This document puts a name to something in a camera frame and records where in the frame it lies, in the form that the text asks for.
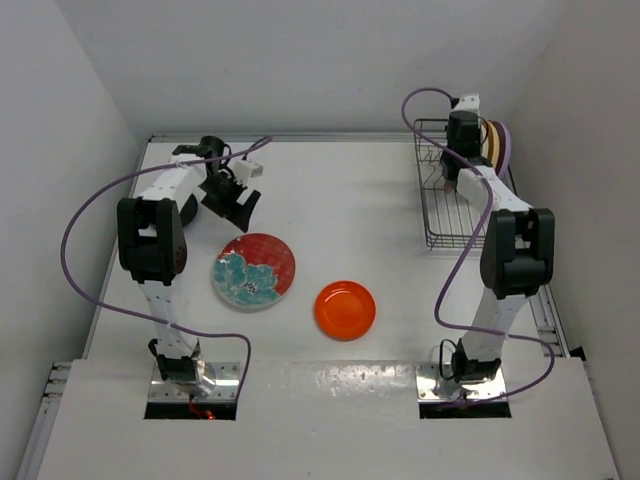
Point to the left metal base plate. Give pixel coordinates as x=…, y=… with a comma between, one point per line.
x=216, y=382

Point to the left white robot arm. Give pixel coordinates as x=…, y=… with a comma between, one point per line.
x=152, y=245

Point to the wire dish rack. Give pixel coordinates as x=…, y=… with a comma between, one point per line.
x=448, y=219

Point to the black plate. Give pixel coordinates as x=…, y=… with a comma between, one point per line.
x=189, y=211

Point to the purple plate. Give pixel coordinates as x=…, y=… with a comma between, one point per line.
x=505, y=139

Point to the metal base plate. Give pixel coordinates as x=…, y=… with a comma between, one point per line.
x=216, y=382
x=433, y=388

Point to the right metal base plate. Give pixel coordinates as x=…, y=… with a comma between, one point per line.
x=433, y=388

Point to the orange plate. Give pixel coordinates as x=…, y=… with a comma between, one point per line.
x=344, y=310

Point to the cream white plate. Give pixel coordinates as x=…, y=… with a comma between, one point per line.
x=485, y=137

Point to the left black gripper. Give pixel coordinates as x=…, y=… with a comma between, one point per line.
x=224, y=208

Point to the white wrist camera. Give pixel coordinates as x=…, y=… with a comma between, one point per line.
x=467, y=102
x=244, y=170

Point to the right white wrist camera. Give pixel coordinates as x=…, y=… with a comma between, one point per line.
x=467, y=102

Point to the yellow bear plate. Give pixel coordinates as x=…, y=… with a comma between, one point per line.
x=496, y=149

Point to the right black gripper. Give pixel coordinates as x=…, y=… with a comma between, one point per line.
x=479, y=137

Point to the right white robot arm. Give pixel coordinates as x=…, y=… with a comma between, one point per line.
x=517, y=254

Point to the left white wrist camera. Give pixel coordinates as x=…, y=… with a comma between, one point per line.
x=244, y=170

